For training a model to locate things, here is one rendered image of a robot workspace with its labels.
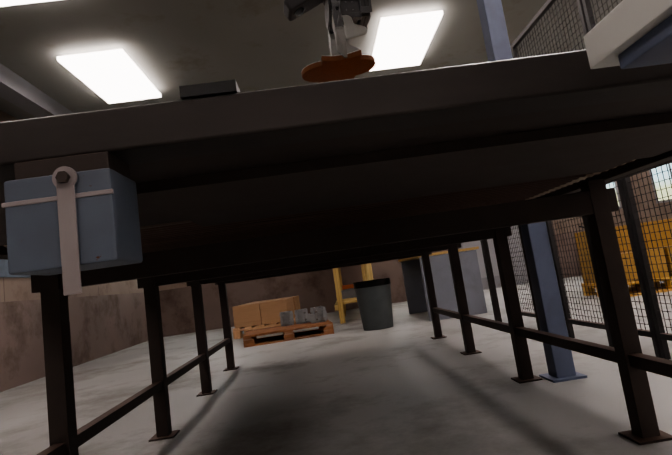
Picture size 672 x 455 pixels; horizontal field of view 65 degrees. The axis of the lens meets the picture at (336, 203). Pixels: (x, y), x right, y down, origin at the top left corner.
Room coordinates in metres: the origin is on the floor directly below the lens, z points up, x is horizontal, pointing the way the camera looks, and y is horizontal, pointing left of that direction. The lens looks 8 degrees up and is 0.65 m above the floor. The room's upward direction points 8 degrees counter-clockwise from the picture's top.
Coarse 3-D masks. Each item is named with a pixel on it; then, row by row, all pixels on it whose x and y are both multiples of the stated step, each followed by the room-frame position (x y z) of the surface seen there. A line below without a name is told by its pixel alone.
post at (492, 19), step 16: (480, 0) 2.74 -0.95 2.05; (496, 0) 2.70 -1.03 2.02; (480, 16) 2.78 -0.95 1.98; (496, 16) 2.70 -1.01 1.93; (496, 32) 2.70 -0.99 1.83; (496, 48) 2.70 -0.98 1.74; (528, 224) 2.70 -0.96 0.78; (544, 224) 2.70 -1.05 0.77; (528, 240) 2.72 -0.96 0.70; (544, 240) 2.70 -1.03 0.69; (528, 256) 2.76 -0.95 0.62; (544, 256) 2.70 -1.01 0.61; (544, 272) 2.70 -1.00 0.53; (544, 288) 2.70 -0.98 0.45; (544, 304) 2.70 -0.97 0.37; (560, 304) 2.70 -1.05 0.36; (544, 320) 2.72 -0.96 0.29; (560, 320) 2.70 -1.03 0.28; (560, 352) 2.70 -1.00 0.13; (560, 368) 2.70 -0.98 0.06
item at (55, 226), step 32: (64, 160) 0.66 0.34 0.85; (96, 160) 0.67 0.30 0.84; (32, 192) 0.65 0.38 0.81; (64, 192) 0.64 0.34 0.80; (96, 192) 0.65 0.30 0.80; (128, 192) 0.71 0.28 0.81; (32, 224) 0.65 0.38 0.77; (64, 224) 0.64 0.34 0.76; (96, 224) 0.65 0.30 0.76; (128, 224) 0.70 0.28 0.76; (32, 256) 0.65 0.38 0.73; (64, 256) 0.64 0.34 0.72; (96, 256) 0.65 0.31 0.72; (128, 256) 0.69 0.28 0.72; (64, 288) 0.64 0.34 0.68
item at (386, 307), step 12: (360, 288) 6.20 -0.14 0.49; (372, 288) 6.14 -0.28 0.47; (384, 288) 6.19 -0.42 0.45; (360, 300) 6.24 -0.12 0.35; (372, 300) 6.15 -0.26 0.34; (384, 300) 6.19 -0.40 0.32; (360, 312) 6.31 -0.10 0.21; (372, 312) 6.17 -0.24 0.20; (384, 312) 6.18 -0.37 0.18; (372, 324) 6.19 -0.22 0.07; (384, 324) 6.19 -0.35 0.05
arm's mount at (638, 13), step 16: (624, 0) 0.57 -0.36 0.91; (640, 0) 0.54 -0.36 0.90; (656, 0) 0.52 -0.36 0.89; (608, 16) 0.60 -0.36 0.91; (624, 16) 0.57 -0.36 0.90; (640, 16) 0.55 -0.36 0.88; (656, 16) 0.52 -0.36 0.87; (592, 32) 0.64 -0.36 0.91; (608, 32) 0.61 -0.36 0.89; (624, 32) 0.58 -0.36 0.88; (640, 32) 0.56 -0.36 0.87; (592, 48) 0.65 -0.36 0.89; (608, 48) 0.61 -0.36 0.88; (624, 48) 0.60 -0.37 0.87; (592, 64) 0.65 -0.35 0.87; (608, 64) 0.65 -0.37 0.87
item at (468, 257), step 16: (432, 256) 6.28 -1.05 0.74; (448, 256) 6.29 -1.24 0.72; (464, 256) 6.30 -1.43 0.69; (416, 272) 7.65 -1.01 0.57; (432, 272) 6.27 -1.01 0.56; (448, 272) 6.28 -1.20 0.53; (464, 272) 6.29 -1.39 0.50; (416, 288) 7.65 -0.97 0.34; (448, 288) 6.28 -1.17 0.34; (480, 288) 6.30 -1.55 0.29; (416, 304) 7.65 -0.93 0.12; (448, 304) 6.28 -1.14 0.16; (480, 304) 6.30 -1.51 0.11
